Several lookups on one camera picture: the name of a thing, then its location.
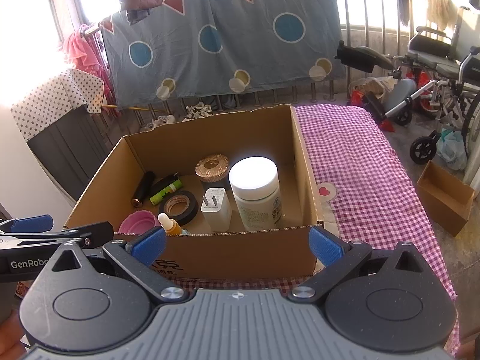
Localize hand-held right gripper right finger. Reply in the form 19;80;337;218
289;225;423;303

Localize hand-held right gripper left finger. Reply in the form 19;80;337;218
50;226;190;304

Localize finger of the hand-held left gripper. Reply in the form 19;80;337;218
0;222;114;250
0;214;53;235

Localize pink cup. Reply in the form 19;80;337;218
118;210;159;235

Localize orange dropper bottle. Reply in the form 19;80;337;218
157;213;184;236

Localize green tube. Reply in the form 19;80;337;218
149;179;184;206

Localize black cylindrical tube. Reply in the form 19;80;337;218
130;171;157;208

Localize black tape roll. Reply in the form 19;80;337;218
158;190;200;227

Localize white charger plug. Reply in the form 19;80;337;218
200;187;233;233

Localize large cardboard box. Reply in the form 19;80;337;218
63;104;328;282

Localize white lidded jar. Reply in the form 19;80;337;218
228;156;283;232

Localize gold round compact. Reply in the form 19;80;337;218
195;154;230;193

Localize person's left hand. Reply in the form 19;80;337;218
0;310;29;360

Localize black oval case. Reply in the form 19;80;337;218
152;172;180;192

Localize dark cabinet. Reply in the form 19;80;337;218
28;109;125;211

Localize purple checked bed cloth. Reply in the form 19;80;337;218
165;104;460;357

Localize white star-patterned cloth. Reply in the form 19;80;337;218
10;68;105;142

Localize small cardboard box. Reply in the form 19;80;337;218
416;160;476;238

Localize red bag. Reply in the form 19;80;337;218
350;90;395;133

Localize pale green plastic bag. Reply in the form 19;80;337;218
437;129;470;172

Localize beige cloth bag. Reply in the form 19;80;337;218
349;77;395;102

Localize grey padded cushion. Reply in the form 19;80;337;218
383;79;418;115

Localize pink hanging clothes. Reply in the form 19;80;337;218
62;24;114;110

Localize black padded legrest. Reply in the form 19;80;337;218
335;40;395;74

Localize wheelchair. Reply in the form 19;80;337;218
382;5;480;166

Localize blue printed hanging blanket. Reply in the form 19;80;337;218
99;0;348;112

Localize metal window railing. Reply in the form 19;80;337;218
330;0;474;103

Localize cream fringed hanging garment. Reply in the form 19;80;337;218
425;0;457;33

